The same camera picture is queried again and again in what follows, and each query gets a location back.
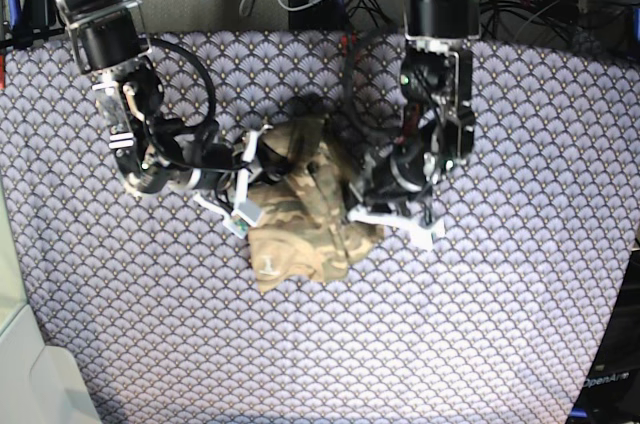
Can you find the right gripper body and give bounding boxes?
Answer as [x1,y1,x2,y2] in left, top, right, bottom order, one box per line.
[249,136,300,186]

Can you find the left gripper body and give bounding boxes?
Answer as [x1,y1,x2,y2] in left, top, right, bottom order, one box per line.
[345,153,435,219]

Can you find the camouflage T-shirt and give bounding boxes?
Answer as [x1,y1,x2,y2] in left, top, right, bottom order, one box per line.
[248,117,384,292]

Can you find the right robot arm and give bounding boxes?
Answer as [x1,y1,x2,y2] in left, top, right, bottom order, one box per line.
[53,0,297,195]

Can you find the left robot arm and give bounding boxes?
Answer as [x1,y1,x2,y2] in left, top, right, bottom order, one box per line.
[343,0,480,224]

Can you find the red black clamp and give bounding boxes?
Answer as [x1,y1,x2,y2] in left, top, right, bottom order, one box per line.
[339,32,358,57]

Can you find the black box under table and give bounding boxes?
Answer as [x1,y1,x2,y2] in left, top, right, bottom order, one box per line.
[288,0,345,32]

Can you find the fan pattern tablecloth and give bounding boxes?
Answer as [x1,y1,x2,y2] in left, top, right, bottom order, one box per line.
[1,42,639,423]

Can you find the black OpenArm case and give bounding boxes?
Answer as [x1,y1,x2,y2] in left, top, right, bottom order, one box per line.
[567,250,639,423]

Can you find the white plastic bin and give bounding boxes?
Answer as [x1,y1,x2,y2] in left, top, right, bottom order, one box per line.
[1,204,101,423]

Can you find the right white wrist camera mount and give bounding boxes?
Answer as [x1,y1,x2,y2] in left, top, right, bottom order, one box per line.
[193,124,272,239]

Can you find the black cable bundle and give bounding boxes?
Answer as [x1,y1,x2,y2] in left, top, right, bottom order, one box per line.
[479,0,581,45]

